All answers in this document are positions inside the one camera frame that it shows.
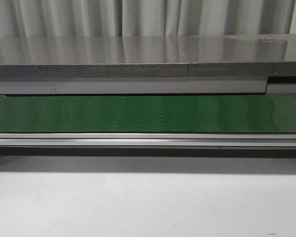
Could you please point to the green conveyor belt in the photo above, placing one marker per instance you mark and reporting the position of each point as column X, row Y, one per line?
column 203, row 113

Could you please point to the grey speckled stone counter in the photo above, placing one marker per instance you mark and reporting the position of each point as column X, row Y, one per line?
column 249, row 64

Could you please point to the white pleated curtain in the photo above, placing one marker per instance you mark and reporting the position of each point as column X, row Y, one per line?
column 124, row 18

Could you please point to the aluminium conveyor frame rail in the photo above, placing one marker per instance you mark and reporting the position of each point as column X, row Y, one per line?
column 151, row 140

